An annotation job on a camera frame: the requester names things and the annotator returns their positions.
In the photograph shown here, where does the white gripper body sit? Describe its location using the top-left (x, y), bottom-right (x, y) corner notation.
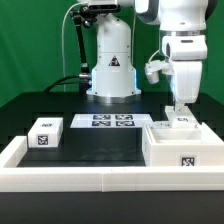
top-left (170, 60), bottom-right (202, 104)

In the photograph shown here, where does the black camera on mount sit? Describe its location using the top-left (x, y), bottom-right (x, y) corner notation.
top-left (88, 0), bottom-right (120, 13)

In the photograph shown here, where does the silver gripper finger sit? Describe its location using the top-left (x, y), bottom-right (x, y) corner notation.
top-left (175, 103), bottom-right (186, 115)

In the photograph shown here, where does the black cable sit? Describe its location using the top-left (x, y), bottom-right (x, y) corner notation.
top-left (43, 74), bottom-right (92, 94)

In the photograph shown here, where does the white cable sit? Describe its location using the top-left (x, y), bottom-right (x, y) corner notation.
top-left (61, 2), bottom-right (84, 93)

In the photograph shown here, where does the small white tagged block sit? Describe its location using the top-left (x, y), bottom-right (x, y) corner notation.
top-left (28, 117), bottom-right (63, 148)

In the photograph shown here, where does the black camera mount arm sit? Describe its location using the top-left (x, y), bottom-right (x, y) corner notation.
top-left (69, 9), bottom-right (91, 94)

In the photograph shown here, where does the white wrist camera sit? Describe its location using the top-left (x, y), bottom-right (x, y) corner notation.
top-left (145, 60), bottom-right (171, 84)

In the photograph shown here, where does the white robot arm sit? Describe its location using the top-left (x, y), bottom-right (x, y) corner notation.
top-left (87, 0), bottom-right (218, 110)

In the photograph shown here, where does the white cabinet box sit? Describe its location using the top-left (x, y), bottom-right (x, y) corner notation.
top-left (142, 123), bottom-right (224, 166)

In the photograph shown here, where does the white U-shaped fence frame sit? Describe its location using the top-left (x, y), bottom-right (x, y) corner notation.
top-left (0, 136), bottom-right (224, 192)

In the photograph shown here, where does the flat white tagged panel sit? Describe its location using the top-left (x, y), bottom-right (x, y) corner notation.
top-left (71, 114), bottom-right (153, 128)

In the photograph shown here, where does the white door panel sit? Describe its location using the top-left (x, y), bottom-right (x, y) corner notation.
top-left (165, 106), bottom-right (198, 129)
top-left (152, 121), bottom-right (172, 129)

